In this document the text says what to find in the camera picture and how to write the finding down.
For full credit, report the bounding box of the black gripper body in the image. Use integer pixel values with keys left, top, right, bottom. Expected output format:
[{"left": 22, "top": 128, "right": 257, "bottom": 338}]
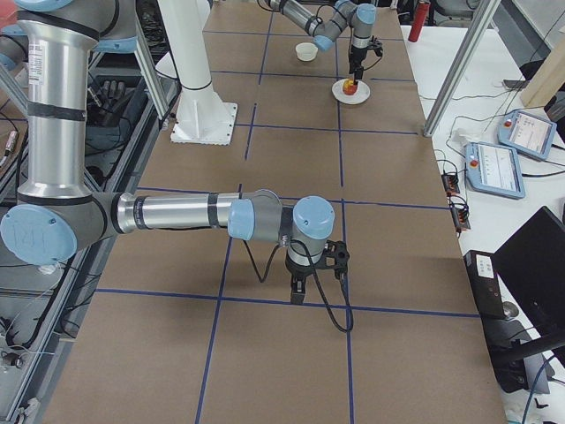
[
  {"left": 349, "top": 44, "right": 367, "bottom": 71},
  {"left": 285, "top": 254, "right": 320, "bottom": 287}
]

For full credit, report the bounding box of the red yellow apple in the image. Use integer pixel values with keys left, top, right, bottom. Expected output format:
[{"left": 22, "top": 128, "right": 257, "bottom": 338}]
[{"left": 342, "top": 79, "right": 358, "bottom": 95}]

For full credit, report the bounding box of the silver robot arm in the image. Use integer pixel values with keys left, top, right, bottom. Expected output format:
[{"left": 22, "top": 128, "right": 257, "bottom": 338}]
[
  {"left": 1, "top": 1, "right": 337, "bottom": 304},
  {"left": 258, "top": 0, "right": 383, "bottom": 86}
]

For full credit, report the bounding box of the white round plate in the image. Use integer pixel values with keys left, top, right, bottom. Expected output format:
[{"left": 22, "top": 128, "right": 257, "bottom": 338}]
[{"left": 332, "top": 79, "right": 371, "bottom": 105}]

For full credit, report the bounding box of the white bowl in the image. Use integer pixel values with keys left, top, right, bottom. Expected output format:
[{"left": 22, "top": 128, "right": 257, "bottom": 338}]
[{"left": 295, "top": 42, "right": 319, "bottom": 62}]

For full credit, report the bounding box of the red bottle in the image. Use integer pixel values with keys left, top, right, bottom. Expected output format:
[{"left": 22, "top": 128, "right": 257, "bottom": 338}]
[{"left": 408, "top": 0, "right": 431, "bottom": 42}]

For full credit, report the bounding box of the orange black connector board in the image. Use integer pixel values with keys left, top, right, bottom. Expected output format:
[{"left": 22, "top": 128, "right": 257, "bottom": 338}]
[{"left": 441, "top": 172, "right": 460, "bottom": 196}]

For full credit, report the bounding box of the near teach pendant tablet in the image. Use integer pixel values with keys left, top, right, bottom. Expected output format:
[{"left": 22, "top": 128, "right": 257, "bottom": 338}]
[{"left": 464, "top": 142, "right": 525, "bottom": 199}]

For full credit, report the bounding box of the teach pendant tablet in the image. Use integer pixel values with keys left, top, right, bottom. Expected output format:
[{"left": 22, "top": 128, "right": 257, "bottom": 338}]
[
  {"left": 464, "top": 142, "right": 525, "bottom": 199},
  {"left": 498, "top": 110, "right": 557, "bottom": 161}
]

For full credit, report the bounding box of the far teach pendant tablet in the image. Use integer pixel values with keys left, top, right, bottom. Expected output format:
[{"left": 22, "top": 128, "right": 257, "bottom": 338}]
[{"left": 498, "top": 110, "right": 557, "bottom": 161}]

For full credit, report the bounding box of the black box device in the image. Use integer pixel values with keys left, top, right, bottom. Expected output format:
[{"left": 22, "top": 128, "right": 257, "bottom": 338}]
[{"left": 463, "top": 250, "right": 518, "bottom": 321}]

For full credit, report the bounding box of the black laptop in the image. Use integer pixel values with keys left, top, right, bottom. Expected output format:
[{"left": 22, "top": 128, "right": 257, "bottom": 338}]
[{"left": 493, "top": 207, "right": 564, "bottom": 335}]

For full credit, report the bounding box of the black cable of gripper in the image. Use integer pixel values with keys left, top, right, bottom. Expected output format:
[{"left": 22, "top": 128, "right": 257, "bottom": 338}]
[{"left": 241, "top": 240, "right": 354, "bottom": 333}]

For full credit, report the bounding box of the aluminium frame post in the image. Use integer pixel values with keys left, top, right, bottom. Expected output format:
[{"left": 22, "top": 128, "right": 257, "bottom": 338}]
[{"left": 423, "top": 0, "right": 501, "bottom": 137}]

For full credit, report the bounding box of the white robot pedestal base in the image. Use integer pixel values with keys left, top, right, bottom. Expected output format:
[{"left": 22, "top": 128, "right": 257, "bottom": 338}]
[{"left": 158, "top": 0, "right": 237, "bottom": 146}]

